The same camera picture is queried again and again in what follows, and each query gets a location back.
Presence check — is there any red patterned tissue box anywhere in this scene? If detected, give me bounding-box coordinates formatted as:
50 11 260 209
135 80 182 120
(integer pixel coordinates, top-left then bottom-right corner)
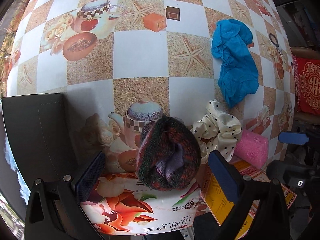
202 150 296 239

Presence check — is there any cream polka dot scrunchie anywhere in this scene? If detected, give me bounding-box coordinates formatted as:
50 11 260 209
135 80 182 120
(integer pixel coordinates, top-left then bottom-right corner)
191 100 242 164

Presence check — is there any black hair tie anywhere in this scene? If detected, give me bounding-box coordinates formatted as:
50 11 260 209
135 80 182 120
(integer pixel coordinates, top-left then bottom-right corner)
268 32 281 48

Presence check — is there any grey cardboard storage box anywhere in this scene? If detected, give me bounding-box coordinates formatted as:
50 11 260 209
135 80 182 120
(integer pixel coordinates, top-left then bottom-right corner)
2 93 79 188

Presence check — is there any wooden chair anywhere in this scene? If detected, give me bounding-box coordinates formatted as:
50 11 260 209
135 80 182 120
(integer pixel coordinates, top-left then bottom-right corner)
291 47 319 125

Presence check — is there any red embroidered cushion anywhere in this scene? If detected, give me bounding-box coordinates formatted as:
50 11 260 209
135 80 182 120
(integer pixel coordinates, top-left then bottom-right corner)
293 56 319 116

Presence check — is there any dark red knitted hat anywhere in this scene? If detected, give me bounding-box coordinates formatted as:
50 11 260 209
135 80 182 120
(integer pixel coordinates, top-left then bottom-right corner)
136 115 201 191

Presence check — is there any checkered patterned tablecloth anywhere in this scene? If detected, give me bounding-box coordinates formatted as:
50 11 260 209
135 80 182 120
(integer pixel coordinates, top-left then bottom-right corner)
7 0 295 172

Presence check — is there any white floral snack bag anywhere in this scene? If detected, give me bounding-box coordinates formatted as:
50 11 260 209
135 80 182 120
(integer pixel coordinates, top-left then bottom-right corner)
80 173 201 236

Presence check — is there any light blue fluffy fabric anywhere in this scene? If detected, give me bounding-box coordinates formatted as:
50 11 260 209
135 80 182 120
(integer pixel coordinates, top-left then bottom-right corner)
4 137 30 205

